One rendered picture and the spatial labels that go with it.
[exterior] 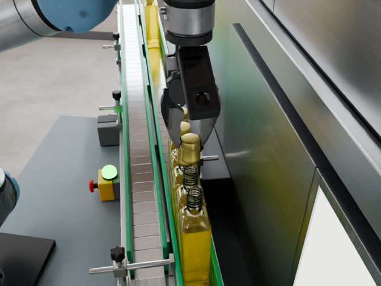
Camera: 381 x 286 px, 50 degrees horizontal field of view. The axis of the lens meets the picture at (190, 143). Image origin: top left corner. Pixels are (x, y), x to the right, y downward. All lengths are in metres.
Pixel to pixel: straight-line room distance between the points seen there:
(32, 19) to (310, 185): 0.39
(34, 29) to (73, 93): 2.84
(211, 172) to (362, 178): 0.75
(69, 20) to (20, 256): 0.81
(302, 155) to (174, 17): 0.26
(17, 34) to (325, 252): 0.45
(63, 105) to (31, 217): 2.02
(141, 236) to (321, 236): 0.55
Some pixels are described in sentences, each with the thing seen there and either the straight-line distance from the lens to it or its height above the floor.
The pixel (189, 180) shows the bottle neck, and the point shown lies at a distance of 0.76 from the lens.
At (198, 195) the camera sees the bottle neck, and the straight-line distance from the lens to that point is 0.71.
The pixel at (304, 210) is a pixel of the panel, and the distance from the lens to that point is 0.57.
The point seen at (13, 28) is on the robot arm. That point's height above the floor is 1.46.
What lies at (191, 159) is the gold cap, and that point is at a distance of 0.73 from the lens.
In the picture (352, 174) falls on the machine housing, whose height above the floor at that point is 1.36.
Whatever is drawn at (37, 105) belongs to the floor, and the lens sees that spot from 3.30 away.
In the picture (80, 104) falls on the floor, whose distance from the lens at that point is 3.22.
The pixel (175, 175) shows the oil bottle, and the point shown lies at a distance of 0.83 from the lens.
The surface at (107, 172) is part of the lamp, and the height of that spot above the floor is 0.85.
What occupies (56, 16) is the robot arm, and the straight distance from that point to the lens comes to 0.49.
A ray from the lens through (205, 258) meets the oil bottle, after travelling 0.82.
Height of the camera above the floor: 1.64
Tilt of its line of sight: 37 degrees down
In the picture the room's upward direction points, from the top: straight up
